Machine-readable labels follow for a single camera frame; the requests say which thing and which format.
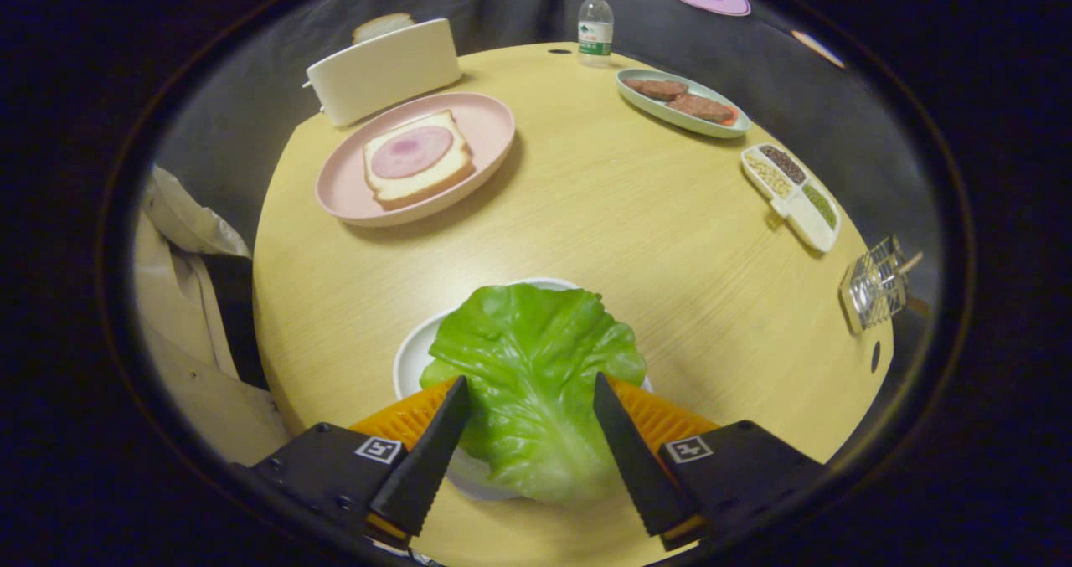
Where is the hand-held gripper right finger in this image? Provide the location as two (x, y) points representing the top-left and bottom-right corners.
(593, 372), (826, 551)

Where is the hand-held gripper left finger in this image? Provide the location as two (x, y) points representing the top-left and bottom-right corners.
(230, 374), (472, 551)

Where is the green lettuce leaf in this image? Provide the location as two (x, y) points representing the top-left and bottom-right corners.
(419, 283), (647, 503)

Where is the plain bread slice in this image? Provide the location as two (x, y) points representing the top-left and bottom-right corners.
(352, 13), (415, 44)

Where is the white plate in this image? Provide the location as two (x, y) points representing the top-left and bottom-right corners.
(394, 278), (654, 501)

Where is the beige paper bag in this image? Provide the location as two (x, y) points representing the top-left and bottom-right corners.
(134, 165), (290, 467)

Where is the bread slice under ham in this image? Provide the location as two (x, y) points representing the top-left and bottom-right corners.
(363, 111), (475, 211)

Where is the clear glass cup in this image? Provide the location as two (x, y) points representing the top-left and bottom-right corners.
(840, 235), (910, 335)

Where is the white divided condiment dish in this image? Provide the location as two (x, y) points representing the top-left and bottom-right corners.
(741, 143), (841, 254)

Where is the pink ham slice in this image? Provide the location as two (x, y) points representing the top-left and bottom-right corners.
(371, 126), (455, 179)

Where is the pink round plate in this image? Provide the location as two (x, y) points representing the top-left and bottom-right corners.
(316, 92), (516, 228)

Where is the pale green oval plate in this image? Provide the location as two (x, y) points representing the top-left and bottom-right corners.
(616, 68), (751, 139)

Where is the brown meat piece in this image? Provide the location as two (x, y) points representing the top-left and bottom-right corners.
(624, 78), (689, 101)
(667, 93), (735, 124)

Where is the white toaster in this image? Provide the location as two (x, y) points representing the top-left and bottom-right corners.
(303, 18), (462, 127)

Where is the clear water bottle green cap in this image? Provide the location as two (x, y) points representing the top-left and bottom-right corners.
(578, 0), (615, 68)

